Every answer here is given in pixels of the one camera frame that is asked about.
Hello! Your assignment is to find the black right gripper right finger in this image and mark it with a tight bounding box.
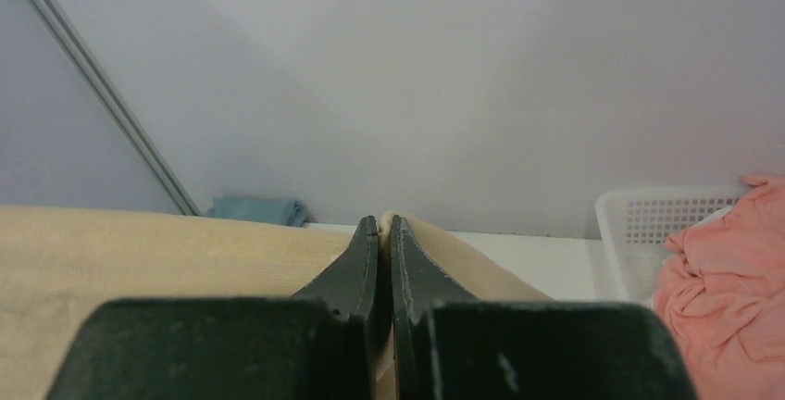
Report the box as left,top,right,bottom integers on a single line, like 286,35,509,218
390,215,697,399

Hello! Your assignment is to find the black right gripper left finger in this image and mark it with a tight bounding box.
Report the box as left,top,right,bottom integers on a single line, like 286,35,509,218
47,216,380,399

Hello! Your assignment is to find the beige t-shirt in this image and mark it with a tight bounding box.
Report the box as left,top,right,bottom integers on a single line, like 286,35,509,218
0,205,556,400

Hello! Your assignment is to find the folded grey-blue t-shirt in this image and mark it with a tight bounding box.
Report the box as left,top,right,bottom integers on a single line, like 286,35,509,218
203,196,310,227

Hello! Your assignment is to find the white perforated plastic basket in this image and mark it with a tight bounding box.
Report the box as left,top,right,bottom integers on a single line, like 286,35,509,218
590,184,747,303

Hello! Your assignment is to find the pink crumpled t-shirt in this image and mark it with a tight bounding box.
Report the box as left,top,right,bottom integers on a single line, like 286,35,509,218
653,175,784,399

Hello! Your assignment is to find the grey aluminium corner post left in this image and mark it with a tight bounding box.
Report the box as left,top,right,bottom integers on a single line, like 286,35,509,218
28,0,201,216

